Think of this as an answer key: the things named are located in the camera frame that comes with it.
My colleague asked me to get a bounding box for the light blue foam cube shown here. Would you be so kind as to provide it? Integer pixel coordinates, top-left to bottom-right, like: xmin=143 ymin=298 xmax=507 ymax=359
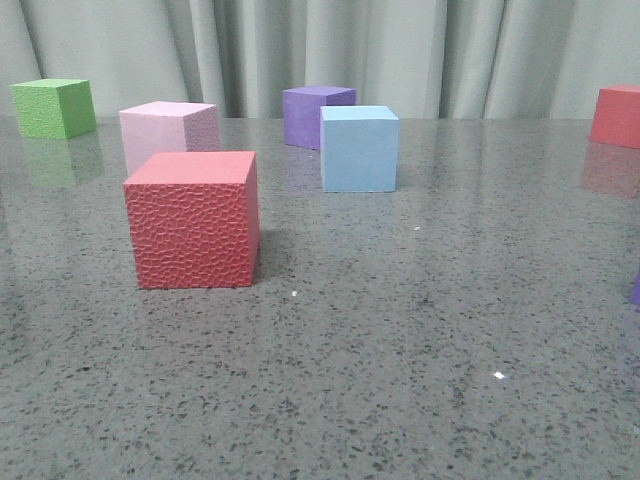
xmin=320 ymin=105 xmax=400 ymax=192

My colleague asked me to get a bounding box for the dark purple foam cube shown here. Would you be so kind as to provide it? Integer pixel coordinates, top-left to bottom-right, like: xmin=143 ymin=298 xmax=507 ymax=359
xmin=282 ymin=85 xmax=357 ymax=150

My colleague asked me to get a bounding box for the green foam cube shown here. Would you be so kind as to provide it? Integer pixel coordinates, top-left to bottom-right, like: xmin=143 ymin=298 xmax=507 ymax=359
xmin=10 ymin=79 xmax=97 ymax=139

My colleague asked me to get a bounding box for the red foam cube far right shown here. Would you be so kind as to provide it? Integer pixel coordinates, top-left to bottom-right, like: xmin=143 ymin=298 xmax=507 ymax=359
xmin=588 ymin=84 xmax=640 ymax=149

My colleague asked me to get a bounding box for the light purple foam cube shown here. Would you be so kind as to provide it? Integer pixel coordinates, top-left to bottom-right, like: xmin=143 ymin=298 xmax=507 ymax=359
xmin=630 ymin=271 xmax=640 ymax=306

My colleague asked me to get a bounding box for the pink foam cube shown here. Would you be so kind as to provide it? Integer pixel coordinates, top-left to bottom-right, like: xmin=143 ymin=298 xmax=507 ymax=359
xmin=119 ymin=101 xmax=221 ymax=174

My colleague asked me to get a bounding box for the grey-green curtain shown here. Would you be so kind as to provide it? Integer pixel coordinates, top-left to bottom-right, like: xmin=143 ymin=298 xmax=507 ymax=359
xmin=1 ymin=1 xmax=639 ymax=119

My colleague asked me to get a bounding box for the red textured foam cube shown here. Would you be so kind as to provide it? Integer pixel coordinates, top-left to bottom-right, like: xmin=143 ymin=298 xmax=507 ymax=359
xmin=123 ymin=151 xmax=260 ymax=289

